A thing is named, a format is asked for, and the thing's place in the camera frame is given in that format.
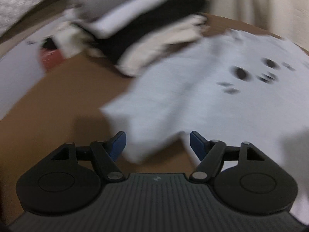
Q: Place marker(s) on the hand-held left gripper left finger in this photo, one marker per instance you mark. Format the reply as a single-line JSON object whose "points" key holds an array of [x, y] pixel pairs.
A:
{"points": [[119, 144]]}

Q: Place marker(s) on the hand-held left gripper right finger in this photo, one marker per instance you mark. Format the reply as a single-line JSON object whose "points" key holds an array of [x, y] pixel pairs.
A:
{"points": [[196, 143]]}

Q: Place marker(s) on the white printed t-shirt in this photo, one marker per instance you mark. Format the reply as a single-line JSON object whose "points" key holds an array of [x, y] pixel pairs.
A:
{"points": [[205, 89]]}

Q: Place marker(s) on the cream folded garment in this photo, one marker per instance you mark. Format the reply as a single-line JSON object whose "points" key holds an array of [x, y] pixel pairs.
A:
{"points": [[154, 48]]}

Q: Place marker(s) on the red object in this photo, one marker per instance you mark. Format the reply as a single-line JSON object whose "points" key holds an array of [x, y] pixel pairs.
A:
{"points": [[51, 59]]}

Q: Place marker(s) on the black folded garment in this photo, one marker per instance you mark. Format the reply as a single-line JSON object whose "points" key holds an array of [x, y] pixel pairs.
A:
{"points": [[144, 32]]}

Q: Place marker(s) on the white sheet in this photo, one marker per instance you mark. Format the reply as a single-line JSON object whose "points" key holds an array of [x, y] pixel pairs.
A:
{"points": [[14, 77]]}

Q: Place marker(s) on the white folded garment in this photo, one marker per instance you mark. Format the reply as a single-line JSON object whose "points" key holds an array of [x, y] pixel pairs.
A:
{"points": [[135, 12]]}

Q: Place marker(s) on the beige curtain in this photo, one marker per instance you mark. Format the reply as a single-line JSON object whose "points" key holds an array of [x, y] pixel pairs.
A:
{"points": [[253, 2]]}

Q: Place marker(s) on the white textured blanket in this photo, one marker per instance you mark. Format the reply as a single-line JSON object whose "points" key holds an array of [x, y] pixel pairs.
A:
{"points": [[19, 0]]}

